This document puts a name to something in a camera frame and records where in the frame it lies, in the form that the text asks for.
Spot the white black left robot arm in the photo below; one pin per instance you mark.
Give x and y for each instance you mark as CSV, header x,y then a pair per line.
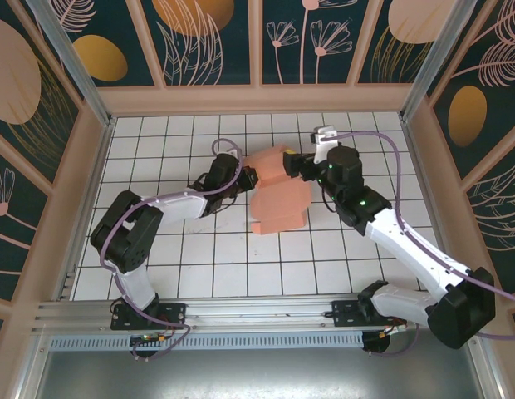
x,y
128,237

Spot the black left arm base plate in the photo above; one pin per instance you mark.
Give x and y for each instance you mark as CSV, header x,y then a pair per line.
x,y
170,316

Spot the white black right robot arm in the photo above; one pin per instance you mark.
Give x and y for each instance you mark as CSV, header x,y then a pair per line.
x,y
407,243

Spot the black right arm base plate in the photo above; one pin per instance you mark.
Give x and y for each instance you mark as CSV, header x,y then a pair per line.
x,y
344,316

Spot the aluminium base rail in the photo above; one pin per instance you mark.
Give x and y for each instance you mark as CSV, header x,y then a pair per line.
x,y
261,309

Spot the aluminium frame post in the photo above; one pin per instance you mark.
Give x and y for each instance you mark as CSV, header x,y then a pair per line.
x,y
70,62
436,54

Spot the pink cloth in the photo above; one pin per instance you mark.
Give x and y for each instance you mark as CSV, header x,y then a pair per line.
x,y
278,203

